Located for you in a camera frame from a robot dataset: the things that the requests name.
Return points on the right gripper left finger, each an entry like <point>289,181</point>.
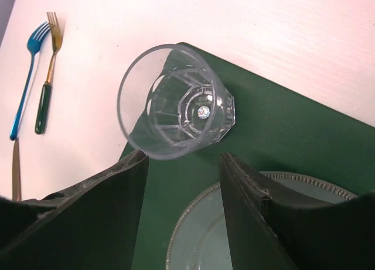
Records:
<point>90,225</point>

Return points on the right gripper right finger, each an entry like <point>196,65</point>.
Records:
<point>270,226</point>

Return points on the teal round plate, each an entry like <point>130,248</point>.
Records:
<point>199,239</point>

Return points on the copper knife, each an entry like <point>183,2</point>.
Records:
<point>16,173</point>

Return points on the dark green placemat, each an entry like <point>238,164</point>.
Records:
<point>276,130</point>

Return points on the clear plastic cup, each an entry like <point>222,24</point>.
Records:
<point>170,102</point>

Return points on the blue plastic spoon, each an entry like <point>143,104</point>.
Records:
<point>34,45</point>

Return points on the gold fork green handle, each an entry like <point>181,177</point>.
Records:
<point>57,32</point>

